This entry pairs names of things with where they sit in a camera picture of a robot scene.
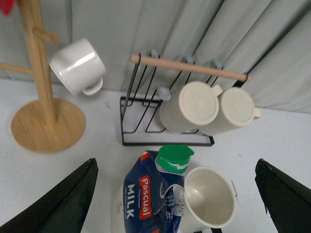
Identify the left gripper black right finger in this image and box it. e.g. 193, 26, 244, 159
255, 159, 311, 233

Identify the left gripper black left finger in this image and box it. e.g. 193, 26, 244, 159
0, 158, 98, 233

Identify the cream mug black handle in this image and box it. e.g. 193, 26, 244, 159
179, 166, 236, 233

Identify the blue Pascual milk carton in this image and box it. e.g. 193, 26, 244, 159
111, 145, 194, 233

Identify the wooden mug tree stand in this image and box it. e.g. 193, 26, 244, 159
0, 0, 86, 153

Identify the cream mug right on rack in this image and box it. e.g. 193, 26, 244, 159
199, 87, 262, 136

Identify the cream mug on rack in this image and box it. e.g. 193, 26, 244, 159
199, 87, 262, 136
159, 81, 223, 133

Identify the cream mug left on rack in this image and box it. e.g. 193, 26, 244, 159
159, 81, 223, 133

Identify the white ceramic hanging mug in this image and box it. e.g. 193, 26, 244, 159
50, 38, 106, 96

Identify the black wire mug rack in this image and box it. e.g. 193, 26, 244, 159
120, 49, 251, 147

